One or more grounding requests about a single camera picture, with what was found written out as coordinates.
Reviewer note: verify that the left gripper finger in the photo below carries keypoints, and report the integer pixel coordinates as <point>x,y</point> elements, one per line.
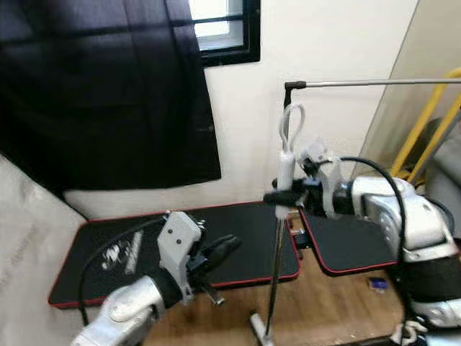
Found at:
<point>217,265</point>
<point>222,245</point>

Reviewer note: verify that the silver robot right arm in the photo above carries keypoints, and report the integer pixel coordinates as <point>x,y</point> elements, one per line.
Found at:
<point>396,205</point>

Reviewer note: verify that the small black red-trimmed bench pad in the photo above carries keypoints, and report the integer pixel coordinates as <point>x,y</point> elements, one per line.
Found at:
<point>346,245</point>

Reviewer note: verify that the small blue box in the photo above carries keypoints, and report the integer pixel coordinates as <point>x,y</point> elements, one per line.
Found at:
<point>377,285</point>

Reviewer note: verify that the large black red-trimmed bench pad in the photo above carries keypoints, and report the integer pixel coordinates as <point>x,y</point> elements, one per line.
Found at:
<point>86,281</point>

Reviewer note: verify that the grey foam mat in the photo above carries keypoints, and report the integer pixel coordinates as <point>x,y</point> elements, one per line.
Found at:
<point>448,173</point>

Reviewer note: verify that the white plastic wrapped panel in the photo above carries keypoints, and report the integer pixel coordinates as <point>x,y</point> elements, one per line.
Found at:
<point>29,252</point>

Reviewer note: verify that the black framed window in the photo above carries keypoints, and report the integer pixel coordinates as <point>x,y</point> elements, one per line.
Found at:
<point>216,25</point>

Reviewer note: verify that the pale grey door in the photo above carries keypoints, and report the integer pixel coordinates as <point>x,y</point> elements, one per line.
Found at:
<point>425,36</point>

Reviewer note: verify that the black curtain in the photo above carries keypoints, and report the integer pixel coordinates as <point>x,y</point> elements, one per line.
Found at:
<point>101,86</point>

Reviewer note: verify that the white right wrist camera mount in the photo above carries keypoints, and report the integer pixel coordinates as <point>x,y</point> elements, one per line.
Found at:
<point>337,180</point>

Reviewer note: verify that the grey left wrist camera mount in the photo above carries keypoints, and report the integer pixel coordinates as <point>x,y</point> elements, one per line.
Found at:
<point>180,241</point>

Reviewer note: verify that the yellow tubular frame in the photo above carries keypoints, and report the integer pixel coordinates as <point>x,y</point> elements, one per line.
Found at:
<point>455,72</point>

